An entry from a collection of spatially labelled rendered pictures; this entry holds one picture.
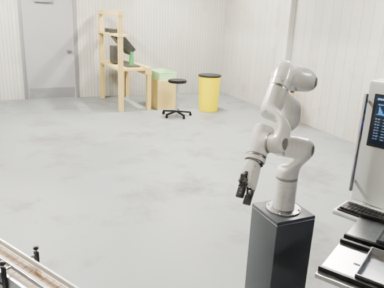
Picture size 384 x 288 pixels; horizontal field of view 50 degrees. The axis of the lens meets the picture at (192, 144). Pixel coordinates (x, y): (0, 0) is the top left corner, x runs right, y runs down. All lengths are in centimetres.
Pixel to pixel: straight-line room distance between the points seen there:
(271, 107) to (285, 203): 73
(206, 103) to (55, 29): 356
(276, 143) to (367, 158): 113
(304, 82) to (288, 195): 65
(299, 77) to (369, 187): 104
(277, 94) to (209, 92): 654
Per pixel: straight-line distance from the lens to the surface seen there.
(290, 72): 183
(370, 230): 227
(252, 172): 161
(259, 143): 165
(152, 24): 990
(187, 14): 1021
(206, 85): 825
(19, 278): 169
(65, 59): 947
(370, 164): 268
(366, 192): 274
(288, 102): 205
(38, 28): 937
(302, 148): 216
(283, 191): 226
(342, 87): 728
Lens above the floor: 187
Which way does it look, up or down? 17 degrees down
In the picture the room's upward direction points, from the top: 2 degrees clockwise
